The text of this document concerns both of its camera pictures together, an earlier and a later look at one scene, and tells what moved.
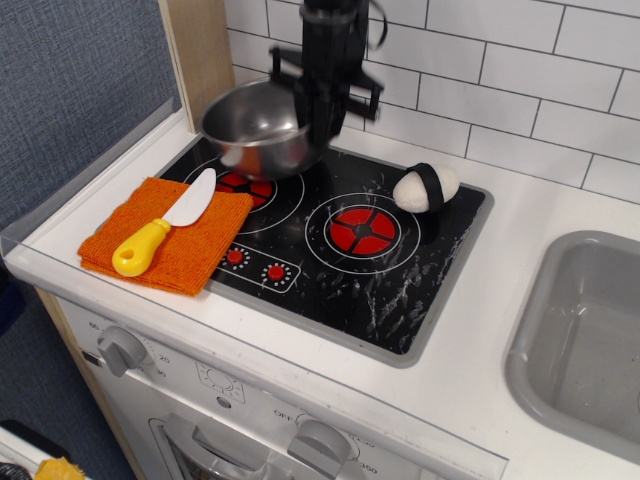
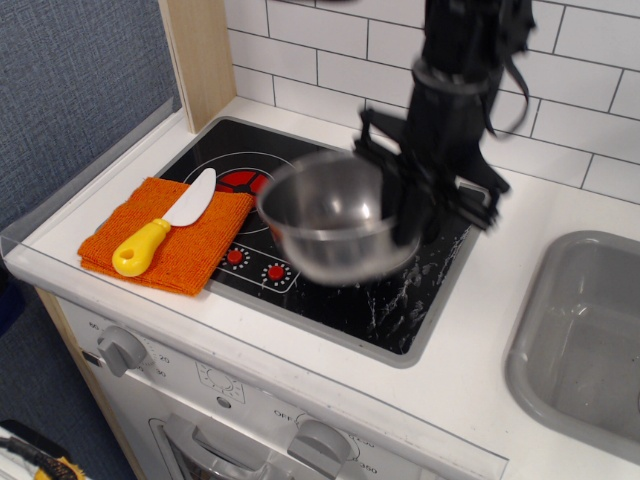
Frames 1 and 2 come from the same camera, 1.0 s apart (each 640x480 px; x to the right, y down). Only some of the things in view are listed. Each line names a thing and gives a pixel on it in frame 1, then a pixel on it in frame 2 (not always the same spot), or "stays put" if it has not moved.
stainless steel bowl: x=255 y=127 → x=333 y=215
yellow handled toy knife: x=136 y=251 stays put
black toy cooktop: x=328 y=250 stays put
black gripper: x=328 y=74 → x=433 y=159
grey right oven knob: x=321 y=447 stays put
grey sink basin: x=574 y=355 stays put
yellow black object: x=52 y=469 → x=50 y=467
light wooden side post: x=200 y=41 stays put
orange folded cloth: x=187 y=257 stays put
